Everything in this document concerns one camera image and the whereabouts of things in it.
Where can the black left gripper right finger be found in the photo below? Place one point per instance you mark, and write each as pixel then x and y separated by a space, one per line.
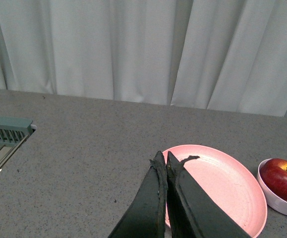
pixel 192 213

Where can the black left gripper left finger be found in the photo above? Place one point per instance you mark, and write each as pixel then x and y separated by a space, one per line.
pixel 145 217

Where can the red apple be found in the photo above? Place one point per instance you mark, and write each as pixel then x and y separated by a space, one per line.
pixel 274 174

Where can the pink round plate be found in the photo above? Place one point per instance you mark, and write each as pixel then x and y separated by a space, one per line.
pixel 228 183

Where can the light pink bowl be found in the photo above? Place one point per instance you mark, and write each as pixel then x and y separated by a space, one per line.
pixel 273 200

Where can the white pleated curtain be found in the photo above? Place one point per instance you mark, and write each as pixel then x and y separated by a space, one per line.
pixel 228 55

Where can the grey-green dish rack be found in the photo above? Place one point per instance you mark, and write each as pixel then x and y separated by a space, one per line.
pixel 13 133

